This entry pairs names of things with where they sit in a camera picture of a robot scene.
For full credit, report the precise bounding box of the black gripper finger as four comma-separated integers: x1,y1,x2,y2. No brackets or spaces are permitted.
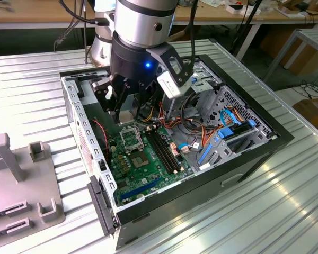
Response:
91,75,130,124
134,79,162,119

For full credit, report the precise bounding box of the metal socket cover frame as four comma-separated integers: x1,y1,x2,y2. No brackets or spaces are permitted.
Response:
118,124,144,153

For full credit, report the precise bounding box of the thin wire locking lever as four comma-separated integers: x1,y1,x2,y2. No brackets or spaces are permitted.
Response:
134,122,146,154

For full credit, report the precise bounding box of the CPU socket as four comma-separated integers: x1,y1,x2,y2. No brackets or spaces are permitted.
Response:
129,150,152,170

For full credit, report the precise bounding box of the grey power supply unit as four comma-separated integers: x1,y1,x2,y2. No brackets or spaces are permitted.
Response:
78,74,140,135

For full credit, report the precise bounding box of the grey metal drive cage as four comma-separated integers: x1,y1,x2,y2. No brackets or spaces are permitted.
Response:
158,59,225,121

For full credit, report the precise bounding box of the black RAM slot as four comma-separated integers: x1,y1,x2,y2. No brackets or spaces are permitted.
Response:
154,128,183,171
147,129,177,174
151,129,180,173
145,130,174,175

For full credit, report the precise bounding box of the green motherboard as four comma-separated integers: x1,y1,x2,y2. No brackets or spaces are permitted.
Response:
109,124,196,207

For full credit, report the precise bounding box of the blue disk carrier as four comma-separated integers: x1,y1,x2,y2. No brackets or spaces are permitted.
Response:
216,119,257,140

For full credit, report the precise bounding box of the blue expansion slot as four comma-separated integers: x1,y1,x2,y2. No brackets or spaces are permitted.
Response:
120,176,162,202

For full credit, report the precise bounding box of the perforated metal disk bay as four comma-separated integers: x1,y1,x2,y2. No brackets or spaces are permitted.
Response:
198,84,279,170

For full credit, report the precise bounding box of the black plastic case latch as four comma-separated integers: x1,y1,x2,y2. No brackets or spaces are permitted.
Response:
86,174,118,237

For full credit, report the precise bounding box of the black open PC case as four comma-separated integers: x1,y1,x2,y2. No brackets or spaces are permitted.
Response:
59,53,295,251

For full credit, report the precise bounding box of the wooden desk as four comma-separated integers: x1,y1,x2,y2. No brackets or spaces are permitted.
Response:
0,0,318,61

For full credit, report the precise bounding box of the grey plastic parts rack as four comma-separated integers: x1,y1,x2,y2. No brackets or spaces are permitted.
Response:
0,133,67,239

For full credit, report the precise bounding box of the black slanted pole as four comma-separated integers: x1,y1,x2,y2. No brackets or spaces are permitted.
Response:
229,0,263,58

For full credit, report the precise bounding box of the brown cardboard box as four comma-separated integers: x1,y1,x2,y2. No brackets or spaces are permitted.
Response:
292,97,318,131

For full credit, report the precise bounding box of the yellow wire bundle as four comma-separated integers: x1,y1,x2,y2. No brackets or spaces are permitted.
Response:
142,110,156,124

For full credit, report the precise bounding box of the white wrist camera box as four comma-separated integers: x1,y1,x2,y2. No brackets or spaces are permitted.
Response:
156,71,191,100

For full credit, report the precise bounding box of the black camera bracket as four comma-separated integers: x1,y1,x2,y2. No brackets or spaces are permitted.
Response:
145,43,196,88

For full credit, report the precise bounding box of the black wire bundle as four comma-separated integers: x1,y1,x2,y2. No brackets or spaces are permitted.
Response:
180,91,204,126

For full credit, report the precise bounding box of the multicolour twisted fan wire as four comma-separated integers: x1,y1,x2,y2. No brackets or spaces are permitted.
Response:
91,118,112,162

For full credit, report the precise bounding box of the thick black cable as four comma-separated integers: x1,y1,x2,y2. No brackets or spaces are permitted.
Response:
185,0,200,80

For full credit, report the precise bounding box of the orange red wire bundle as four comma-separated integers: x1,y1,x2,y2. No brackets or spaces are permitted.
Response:
157,102,223,153

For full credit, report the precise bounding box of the grey cable bundle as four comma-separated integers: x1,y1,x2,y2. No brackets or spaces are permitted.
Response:
52,0,109,51

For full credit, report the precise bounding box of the light blue data wire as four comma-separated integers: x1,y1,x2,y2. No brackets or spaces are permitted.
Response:
219,107,242,128

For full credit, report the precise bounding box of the blue plastic rail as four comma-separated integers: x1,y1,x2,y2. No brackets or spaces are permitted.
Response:
197,144,216,167

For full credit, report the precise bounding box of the grey metal frame table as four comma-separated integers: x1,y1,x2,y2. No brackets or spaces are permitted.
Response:
263,28,318,84

